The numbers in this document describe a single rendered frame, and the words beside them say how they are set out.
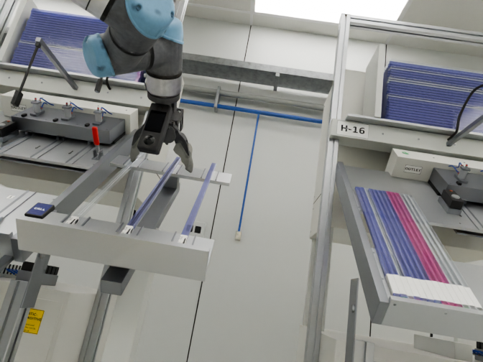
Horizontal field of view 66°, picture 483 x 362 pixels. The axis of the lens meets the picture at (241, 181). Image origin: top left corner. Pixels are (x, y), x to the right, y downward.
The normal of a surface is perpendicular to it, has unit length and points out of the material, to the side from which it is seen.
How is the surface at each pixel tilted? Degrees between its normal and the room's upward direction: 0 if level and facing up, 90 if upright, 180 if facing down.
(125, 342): 90
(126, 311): 90
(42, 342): 90
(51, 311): 90
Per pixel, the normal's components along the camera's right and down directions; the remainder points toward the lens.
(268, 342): 0.00, -0.30
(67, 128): -0.11, 0.44
